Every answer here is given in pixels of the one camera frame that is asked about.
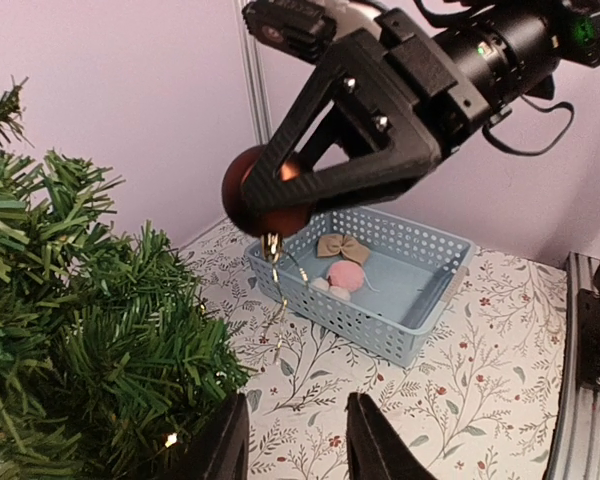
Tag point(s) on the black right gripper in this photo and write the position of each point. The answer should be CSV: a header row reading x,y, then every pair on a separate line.
x,y
372,117

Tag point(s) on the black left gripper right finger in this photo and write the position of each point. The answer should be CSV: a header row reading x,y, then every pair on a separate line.
x,y
374,449

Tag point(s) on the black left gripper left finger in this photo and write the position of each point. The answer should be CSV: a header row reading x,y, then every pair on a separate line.
x,y
221,451

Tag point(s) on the dark red bauble ornament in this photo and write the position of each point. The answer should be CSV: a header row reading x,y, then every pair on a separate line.
x,y
254,212

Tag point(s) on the small green christmas tree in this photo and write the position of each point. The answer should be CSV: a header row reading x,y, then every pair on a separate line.
x,y
110,362

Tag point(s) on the light blue plastic basket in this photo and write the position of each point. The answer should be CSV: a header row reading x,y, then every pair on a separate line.
x,y
410,277

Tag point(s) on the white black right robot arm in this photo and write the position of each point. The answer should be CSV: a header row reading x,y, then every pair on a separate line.
x,y
508,49

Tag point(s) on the floral patterned table mat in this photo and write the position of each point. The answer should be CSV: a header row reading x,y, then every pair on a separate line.
x,y
479,401

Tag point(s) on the pink pompom ornament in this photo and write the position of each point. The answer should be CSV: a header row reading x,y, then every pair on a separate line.
x,y
346,275

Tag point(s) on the white cotton berry sprig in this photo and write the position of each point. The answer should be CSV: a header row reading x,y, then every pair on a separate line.
x,y
336,291

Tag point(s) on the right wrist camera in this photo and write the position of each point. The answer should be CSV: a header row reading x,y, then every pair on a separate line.
x,y
305,29

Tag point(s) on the right aluminium frame post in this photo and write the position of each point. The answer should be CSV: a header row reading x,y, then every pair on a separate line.
x,y
255,80

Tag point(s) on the aluminium front rail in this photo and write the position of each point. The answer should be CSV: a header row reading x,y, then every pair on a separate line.
x,y
575,447

